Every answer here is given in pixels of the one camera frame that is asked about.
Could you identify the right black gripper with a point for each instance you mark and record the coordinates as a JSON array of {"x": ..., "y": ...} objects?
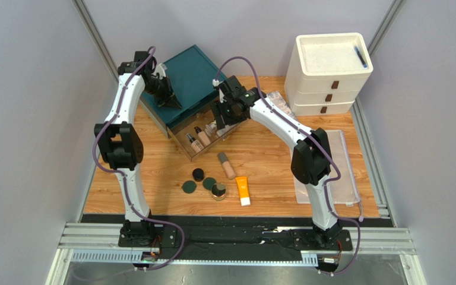
[{"x": 220, "y": 113}]

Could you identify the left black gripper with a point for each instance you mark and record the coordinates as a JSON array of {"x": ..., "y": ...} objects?
[{"x": 169, "y": 100}]

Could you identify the clear glass bottle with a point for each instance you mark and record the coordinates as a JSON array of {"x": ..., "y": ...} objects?
[{"x": 211, "y": 130}]

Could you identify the black cap foundation bottle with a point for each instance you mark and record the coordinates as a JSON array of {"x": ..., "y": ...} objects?
[{"x": 202, "y": 135}]

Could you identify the clear acrylic drawer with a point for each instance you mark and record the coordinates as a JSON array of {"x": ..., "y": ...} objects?
[{"x": 186, "y": 123}]

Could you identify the teal drawer organizer box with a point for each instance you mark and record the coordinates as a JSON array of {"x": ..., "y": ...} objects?
[{"x": 191, "y": 73}]

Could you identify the small round foundation bottle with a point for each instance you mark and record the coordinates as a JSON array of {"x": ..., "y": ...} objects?
[{"x": 196, "y": 145}]

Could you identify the grey cap foundation tube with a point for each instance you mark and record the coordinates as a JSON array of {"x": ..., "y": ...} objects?
[{"x": 226, "y": 165}]

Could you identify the orange sunscreen tube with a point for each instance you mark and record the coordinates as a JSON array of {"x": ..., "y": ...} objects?
[{"x": 243, "y": 190}]

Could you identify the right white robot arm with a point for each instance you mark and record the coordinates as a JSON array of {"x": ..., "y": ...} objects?
[{"x": 311, "y": 154}]

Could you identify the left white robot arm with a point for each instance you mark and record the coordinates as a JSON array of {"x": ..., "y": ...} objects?
[{"x": 119, "y": 145}]

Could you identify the floral patterned booklet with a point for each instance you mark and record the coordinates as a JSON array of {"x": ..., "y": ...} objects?
[{"x": 278, "y": 100}]

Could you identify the black round jar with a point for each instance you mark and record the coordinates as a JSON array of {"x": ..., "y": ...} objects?
[{"x": 198, "y": 174}]

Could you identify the green compact disc right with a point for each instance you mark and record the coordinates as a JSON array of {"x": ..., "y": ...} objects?
[{"x": 208, "y": 183}]

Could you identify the green compact disc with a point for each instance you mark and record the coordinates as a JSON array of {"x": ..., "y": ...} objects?
[
  {"x": 189, "y": 186},
  {"x": 208, "y": 183}
]

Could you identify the gold lid powder jar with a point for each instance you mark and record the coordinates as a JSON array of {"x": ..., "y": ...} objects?
[{"x": 218, "y": 191}]

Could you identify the green compact disc left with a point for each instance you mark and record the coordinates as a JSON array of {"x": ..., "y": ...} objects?
[{"x": 189, "y": 186}]

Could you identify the white three-drawer cabinet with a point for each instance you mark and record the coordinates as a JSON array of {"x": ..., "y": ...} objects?
[{"x": 325, "y": 75}]

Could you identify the blue pen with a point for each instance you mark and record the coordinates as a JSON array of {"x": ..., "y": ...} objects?
[{"x": 360, "y": 56}]

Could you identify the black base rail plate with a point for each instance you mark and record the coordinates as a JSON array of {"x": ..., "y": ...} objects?
[{"x": 204, "y": 238}]

